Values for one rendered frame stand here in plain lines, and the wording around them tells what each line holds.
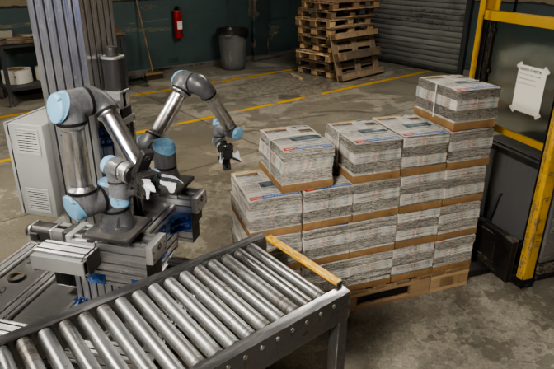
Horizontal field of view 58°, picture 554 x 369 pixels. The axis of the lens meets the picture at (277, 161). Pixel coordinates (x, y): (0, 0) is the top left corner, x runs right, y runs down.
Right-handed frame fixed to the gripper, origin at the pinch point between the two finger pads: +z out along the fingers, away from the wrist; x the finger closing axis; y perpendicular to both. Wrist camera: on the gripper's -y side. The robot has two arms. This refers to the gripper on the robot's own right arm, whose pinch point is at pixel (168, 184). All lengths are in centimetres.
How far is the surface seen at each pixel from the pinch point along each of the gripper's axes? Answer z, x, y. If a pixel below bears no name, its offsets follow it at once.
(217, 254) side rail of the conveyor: -7, -32, 40
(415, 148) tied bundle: 21, -151, 7
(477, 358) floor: 77, -144, 107
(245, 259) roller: 3, -38, 40
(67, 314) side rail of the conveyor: -19, 26, 47
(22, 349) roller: -15, 44, 49
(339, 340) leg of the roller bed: 47, -44, 59
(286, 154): -18, -87, 9
